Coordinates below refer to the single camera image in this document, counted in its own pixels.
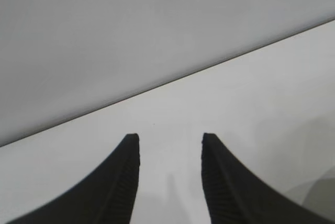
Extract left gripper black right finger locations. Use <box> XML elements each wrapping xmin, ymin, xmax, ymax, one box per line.
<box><xmin>201</xmin><ymin>132</ymin><xmax>331</xmax><ymax>224</ymax></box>

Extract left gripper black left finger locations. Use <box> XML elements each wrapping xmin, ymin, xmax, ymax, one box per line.
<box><xmin>4</xmin><ymin>132</ymin><xmax>141</xmax><ymax>224</ymax></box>

